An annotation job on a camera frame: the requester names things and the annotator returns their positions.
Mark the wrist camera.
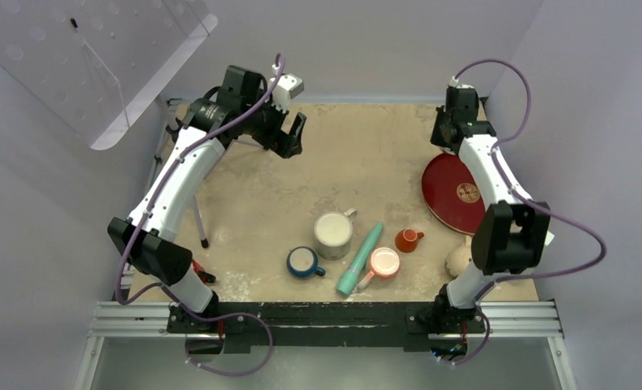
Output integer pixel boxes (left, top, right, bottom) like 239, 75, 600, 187
448, 77, 473, 89
271, 73, 305, 112

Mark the clear acrylic panel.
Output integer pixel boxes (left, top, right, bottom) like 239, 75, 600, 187
0, 0, 219, 150

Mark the purple cable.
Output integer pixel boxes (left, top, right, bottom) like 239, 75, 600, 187
115, 52, 287, 377
438, 58, 607, 367

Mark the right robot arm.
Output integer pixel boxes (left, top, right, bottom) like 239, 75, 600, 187
431, 85, 550, 331

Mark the cream teapot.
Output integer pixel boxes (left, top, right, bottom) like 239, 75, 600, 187
445, 236, 472, 278

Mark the pink white mug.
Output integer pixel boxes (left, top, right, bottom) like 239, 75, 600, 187
356, 247, 401, 290

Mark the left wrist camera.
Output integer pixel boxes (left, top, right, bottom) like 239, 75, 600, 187
271, 73, 305, 112

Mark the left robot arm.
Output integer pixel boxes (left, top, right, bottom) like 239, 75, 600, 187
107, 64, 306, 332

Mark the large white cat mug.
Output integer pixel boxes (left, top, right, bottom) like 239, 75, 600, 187
314, 208, 358, 261

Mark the teal pen tube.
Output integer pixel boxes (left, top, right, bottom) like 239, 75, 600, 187
336, 223, 384, 297

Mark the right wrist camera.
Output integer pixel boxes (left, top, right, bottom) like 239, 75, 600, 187
448, 77, 473, 89

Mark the tripod stand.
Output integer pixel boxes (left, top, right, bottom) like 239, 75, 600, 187
154, 97, 268, 249

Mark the red glossy mug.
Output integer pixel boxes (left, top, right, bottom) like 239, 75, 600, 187
192, 260, 217, 284

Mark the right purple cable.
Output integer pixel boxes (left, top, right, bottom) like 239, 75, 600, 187
438, 58, 607, 367

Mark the blue mug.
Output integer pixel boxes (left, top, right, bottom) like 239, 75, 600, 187
286, 246, 326, 279

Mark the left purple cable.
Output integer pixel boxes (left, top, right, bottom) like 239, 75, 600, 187
115, 52, 287, 377

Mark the small orange cup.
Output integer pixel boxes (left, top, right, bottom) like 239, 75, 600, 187
394, 228, 425, 254

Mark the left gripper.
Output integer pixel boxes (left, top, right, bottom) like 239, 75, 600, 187
241, 89, 305, 158

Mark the red round tray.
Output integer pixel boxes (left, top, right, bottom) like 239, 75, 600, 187
421, 153, 485, 236

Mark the aluminium frame rail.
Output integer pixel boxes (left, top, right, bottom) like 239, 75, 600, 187
77, 103, 577, 389

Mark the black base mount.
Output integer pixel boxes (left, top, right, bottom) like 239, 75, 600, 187
167, 301, 485, 356

